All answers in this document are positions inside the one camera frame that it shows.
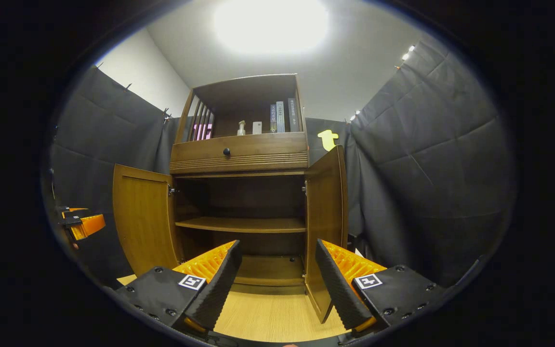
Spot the wooden double-door shoe cabinet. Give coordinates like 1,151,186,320
113,73,349,324

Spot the wooden shoe cabinet door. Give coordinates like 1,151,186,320
113,164,182,278
304,146,349,324

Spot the wooden drawer with black knob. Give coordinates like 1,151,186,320
170,132,309,175

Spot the wooden cabinet shelf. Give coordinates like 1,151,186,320
175,217,306,234

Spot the large ceiling light panel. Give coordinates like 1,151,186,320
214,0,329,54

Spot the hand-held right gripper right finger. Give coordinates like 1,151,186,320
315,239,444,333

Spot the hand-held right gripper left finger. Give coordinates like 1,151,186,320
115,240,243,334

